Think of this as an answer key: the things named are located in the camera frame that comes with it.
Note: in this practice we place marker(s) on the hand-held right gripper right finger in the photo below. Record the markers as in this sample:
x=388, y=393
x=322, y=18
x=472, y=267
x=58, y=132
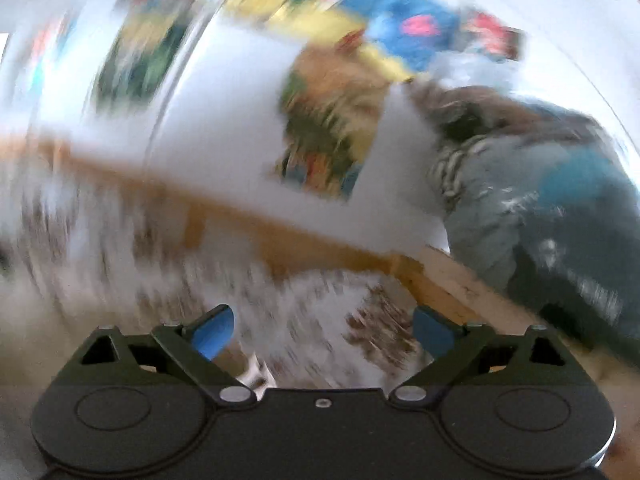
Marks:
x=434, y=334

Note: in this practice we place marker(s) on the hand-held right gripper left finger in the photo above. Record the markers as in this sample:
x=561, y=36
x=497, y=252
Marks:
x=214, y=335

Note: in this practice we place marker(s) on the plastic bag of clothes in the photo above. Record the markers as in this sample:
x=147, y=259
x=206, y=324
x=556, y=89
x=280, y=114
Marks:
x=545, y=200

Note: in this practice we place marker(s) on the floral bedsheet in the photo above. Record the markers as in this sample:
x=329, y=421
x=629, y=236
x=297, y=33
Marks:
x=310, y=310

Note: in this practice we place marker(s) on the wooden bed frame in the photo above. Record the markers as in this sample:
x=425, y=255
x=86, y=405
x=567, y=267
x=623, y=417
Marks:
x=280, y=230

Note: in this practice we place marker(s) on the torn landscape wall poster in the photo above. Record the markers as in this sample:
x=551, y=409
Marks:
x=330, y=125

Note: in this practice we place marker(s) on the white wall pipe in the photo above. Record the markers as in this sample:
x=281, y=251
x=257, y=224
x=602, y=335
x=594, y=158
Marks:
x=175, y=85

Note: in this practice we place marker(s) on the cartoon child wall poster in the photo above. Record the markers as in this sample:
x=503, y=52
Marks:
x=140, y=55

